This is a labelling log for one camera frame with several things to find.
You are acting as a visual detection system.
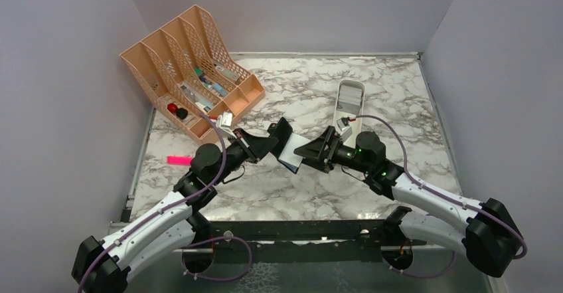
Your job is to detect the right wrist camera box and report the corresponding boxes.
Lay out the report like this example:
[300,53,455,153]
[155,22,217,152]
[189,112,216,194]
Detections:
[336,117,356,136]

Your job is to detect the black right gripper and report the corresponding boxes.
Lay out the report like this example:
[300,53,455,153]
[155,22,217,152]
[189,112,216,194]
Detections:
[294,125,371,174]

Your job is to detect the red round item in organizer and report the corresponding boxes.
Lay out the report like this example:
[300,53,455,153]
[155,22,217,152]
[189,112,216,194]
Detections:
[167,103,178,114]

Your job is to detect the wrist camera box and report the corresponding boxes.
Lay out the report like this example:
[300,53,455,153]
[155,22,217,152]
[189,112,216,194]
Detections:
[336,117,356,136]
[215,111,234,136]

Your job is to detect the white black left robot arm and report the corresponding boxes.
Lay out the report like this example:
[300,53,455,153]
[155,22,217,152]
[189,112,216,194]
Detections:
[71,129,287,292]

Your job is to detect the black round item in organizer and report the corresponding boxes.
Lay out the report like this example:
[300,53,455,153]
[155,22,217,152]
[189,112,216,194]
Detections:
[175,108,189,120]

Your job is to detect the cream oblong plastic tray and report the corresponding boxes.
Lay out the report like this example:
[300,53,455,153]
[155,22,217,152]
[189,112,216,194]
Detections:
[333,80,365,147]

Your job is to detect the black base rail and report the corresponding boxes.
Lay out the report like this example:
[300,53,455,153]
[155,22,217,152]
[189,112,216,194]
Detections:
[180,219,407,264]

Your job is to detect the black leather card holder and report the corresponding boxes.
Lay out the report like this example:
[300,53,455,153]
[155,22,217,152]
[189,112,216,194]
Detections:
[268,117,311,174]

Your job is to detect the pink rectangular bar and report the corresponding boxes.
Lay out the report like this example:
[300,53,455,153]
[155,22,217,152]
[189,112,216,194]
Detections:
[167,155,193,166]

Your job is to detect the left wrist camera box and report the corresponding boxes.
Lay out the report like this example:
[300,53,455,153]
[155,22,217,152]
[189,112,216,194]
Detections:
[215,111,234,136]

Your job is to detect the peach plastic file organizer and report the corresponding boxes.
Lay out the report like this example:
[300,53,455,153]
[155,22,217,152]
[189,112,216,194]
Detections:
[120,5,266,144]

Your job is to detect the teal pens in organizer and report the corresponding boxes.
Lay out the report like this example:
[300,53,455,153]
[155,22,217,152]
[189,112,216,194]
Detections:
[194,68,228,97]

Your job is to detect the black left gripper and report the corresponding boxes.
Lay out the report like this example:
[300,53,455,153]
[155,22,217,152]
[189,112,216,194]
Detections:
[212,128,279,185]

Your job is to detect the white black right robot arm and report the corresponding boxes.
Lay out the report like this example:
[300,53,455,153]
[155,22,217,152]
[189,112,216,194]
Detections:
[293,126,524,278]

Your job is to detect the grey device in organizer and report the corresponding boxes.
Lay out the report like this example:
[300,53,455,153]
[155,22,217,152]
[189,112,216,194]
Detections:
[213,60,240,85]

